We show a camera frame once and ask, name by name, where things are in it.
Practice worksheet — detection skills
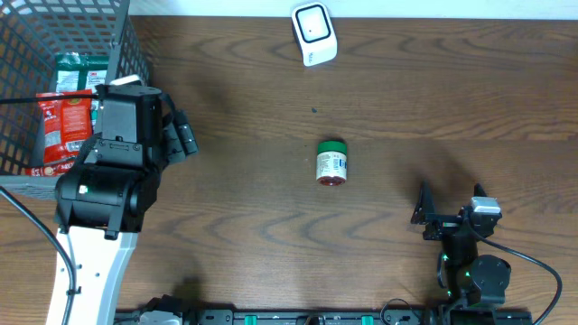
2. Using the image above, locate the red snack bag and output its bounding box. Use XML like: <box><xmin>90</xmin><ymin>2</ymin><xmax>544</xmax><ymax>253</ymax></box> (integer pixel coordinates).
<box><xmin>36</xmin><ymin>89</ymin><xmax>92</xmax><ymax>165</ymax></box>

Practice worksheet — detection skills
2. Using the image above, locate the green lid jar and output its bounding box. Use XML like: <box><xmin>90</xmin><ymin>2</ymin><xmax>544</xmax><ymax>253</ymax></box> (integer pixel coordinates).
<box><xmin>316</xmin><ymin>140</ymin><xmax>348</xmax><ymax>186</ymax></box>

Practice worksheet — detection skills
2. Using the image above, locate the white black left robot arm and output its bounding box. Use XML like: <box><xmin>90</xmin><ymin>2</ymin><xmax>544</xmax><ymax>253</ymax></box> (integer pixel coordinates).
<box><xmin>46</xmin><ymin>85</ymin><xmax>198</xmax><ymax>324</ymax></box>

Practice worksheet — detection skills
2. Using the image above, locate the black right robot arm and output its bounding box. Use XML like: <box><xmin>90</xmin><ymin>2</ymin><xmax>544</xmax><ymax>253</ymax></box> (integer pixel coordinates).
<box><xmin>411</xmin><ymin>182</ymin><xmax>511</xmax><ymax>308</ymax></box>

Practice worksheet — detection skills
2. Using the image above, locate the white barcode scanner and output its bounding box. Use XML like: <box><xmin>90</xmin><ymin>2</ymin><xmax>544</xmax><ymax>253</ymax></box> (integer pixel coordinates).
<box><xmin>291</xmin><ymin>2</ymin><xmax>338</xmax><ymax>67</ymax></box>

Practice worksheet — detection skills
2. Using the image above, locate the green white 3M package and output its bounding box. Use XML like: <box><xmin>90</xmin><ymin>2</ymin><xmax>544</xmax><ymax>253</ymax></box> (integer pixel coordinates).
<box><xmin>54</xmin><ymin>51</ymin><xmax>110</xmax><ymax>125</ymax></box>

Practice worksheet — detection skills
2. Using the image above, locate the red flat packet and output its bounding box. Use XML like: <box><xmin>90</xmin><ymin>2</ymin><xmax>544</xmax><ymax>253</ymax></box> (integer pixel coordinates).
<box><xmin>24</xmin><ymin>158</ymin><xmax>75</xmax><ymax>177</ymax></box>

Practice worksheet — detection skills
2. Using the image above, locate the grey mesh basket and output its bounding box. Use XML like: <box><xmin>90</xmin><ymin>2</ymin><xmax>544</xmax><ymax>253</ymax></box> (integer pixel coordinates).
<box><xmin>1</xmin><ymin>0</ymin><xmax>151</xmax><ymax>200</ymax></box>

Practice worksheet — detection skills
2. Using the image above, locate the black mounting rail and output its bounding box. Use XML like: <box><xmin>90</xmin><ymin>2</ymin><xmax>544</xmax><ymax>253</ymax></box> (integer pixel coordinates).
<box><xmin>112</xmin><ymin>295</ymin><xmax>533</xmax><ymax>325</ymax></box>

